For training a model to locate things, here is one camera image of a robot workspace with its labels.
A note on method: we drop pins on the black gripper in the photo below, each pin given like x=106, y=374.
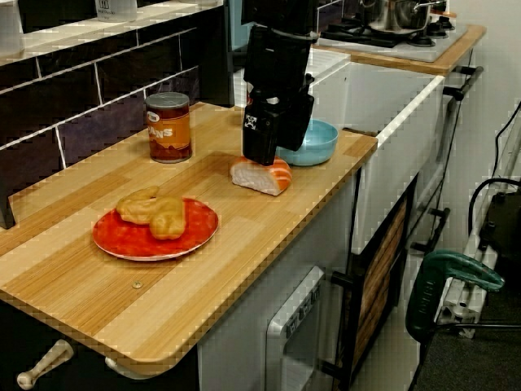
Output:
x=277, y=61

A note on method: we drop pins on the toy salmon sushi piece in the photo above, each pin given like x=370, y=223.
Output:
x=260, y=179

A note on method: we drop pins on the tan toy pastry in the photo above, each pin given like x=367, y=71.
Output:
x=163, y=220

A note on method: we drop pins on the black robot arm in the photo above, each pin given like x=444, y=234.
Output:
x=277, y=16

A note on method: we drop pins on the light blue bowl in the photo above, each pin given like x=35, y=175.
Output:
x=321, y=142

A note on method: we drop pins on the black shelf support panel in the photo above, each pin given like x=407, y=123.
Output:
x=215, y=61

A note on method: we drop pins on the orange beans can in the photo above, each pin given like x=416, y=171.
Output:
x=169, y=130

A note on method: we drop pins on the teal toy cabinet box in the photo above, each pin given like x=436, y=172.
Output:
x=235, y=24

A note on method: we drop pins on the black burner grate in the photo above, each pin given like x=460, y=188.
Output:
x=350, y=32

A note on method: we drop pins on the white toy sink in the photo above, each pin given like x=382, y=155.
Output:
x=399, y=142

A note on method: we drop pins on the stainless steel pot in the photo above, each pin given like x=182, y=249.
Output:
x=390, y=18

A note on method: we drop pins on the grey stove hob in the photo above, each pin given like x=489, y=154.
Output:
x=423, y=53

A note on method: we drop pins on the red plate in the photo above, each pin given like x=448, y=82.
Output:
x=122, y=240

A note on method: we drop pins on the white toy kitchen cabinet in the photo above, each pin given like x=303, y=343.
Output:
x=244, y=317

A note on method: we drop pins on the labelled white canister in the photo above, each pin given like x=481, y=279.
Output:
x=116, y=10

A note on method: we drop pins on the brass countertop screw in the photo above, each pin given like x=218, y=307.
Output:
x=138, y=285

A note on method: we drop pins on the white toy dishwasher door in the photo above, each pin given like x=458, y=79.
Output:
x=277, y=338

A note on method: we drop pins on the green power tool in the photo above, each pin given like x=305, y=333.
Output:
x=423, y=297

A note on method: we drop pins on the black equipment box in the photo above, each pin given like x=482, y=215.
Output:
x=504, y=228

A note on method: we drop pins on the plain white canister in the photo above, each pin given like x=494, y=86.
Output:
x=10, y=28

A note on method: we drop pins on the wood panel black frame door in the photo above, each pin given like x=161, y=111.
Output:
x=378, y=277

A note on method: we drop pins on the aluminium extrusion rail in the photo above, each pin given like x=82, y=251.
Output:
x=452, y=313

